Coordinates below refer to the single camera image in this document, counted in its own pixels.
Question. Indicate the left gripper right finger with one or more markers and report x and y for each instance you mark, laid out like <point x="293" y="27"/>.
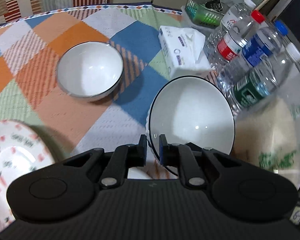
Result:
<point x="181" y="157"/>

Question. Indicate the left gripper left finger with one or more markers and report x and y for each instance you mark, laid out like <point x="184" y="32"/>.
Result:
<point x="122" y="159"/>

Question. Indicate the white bowl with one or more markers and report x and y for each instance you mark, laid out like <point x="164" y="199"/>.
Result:
<point x="136" y="173"/>
<point x="191" y="109"/>
<point x="90" y="71"/>

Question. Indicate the pink bunny plate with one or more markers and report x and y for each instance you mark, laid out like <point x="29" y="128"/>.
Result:
<point x="21" y="151"/>

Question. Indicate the rice bag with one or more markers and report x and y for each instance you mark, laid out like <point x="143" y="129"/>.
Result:
<point x="268" y="135"/>

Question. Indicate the green label water bottle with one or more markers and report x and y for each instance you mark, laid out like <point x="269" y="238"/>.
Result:
<point x="262" y="80"/>

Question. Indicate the tissue pack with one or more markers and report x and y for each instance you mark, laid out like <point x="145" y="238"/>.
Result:
<point x="183" y="51"/>

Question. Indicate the red cap water bottle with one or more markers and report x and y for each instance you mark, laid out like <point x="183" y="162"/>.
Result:
<point x="234" y="40"/>

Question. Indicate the blue label water bottle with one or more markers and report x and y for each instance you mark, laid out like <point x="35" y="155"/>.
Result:
<point x="266" y="42"/>

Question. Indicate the checkered tablecloth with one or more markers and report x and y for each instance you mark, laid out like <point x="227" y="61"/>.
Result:
<point x="31" y="48"/>

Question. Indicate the clear white cap bottle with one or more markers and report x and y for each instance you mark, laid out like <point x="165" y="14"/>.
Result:
<point x="235" y="13"/>

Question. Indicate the green basket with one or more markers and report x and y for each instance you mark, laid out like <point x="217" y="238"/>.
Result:
<point x="202" y="16"/>

